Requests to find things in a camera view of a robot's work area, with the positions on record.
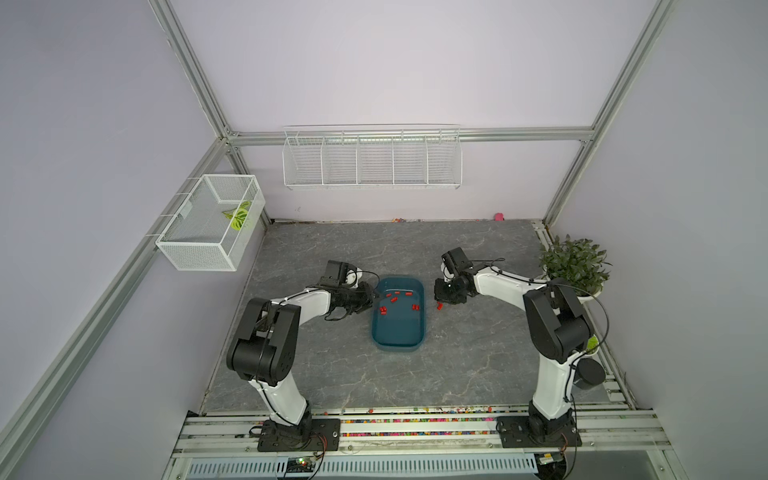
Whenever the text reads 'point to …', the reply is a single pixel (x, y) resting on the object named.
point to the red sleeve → (439, 305)
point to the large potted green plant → (577, 262)
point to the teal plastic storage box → (398, 318)
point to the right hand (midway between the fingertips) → (436, 294)
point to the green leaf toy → (238, 215)
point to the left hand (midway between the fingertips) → (381, 300)
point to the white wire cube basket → (220, 222)
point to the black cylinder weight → (588, 374)
